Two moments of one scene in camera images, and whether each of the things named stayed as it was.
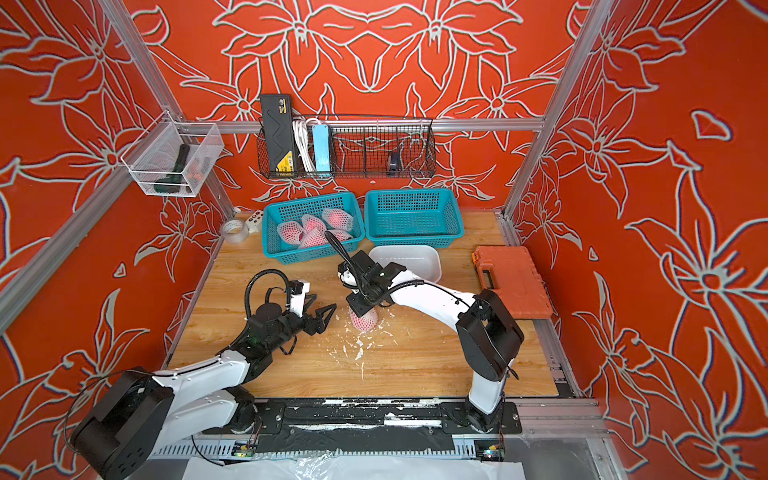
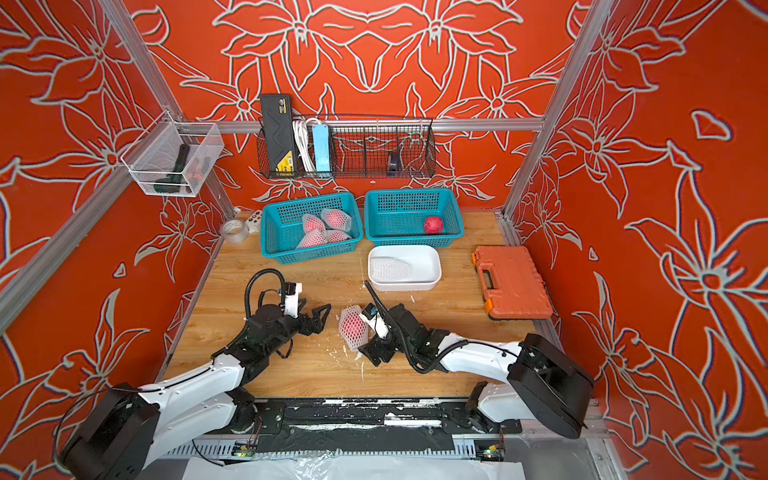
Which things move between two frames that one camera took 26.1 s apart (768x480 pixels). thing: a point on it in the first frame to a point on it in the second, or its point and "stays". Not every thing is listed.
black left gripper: (318, 326) stays
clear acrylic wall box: (174, 159) stays
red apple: (366, 322) to (433, 225)
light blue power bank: (321, 147) stays
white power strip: (253, 223) stays
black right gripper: (353, 303) to (369, 351)
